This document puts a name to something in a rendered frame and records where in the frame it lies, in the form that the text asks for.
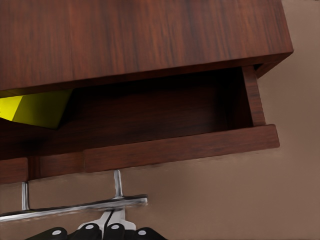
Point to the yellow box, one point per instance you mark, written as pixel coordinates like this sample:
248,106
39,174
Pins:
37,110

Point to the dark wooden cabinet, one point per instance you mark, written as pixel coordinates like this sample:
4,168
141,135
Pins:
140,37

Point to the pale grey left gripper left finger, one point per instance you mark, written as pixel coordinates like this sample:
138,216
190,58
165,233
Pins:
88,231

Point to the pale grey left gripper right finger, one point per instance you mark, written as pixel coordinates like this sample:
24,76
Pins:
115,231

